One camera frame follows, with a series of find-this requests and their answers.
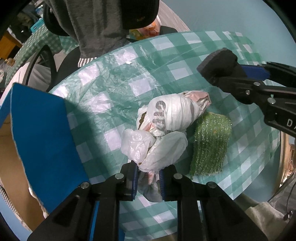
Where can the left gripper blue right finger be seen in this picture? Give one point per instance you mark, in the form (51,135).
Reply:
(166,183)

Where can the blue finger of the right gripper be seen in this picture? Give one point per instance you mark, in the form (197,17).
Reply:
(255,72)
(246,90)

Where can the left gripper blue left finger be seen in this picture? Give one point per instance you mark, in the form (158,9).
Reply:
(130,181)

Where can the black sock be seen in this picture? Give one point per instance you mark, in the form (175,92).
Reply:
(219,64)

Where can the white printed plastic bag bundle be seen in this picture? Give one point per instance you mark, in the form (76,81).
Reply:
(160,138)

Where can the person's hand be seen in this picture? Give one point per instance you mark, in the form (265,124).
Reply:
(291,166)

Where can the green glitter cloth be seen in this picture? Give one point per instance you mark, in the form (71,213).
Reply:
(211,138)

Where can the green checkered tablecloth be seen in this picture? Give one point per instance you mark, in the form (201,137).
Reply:
(103,99)

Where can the blue rimmed cardboard box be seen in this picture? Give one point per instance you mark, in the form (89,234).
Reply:
(40,165)

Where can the black office chair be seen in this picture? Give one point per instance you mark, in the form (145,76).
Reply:
(135,15)

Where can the dark grey sweater on chair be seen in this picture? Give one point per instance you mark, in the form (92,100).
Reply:
(96,25)

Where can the far green checkered table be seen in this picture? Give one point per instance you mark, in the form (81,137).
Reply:
(36,41)

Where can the amber glass jar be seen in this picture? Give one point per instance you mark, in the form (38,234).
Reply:
(10,61)

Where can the teal plastic basket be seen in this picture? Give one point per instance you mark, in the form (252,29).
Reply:
(37,25)

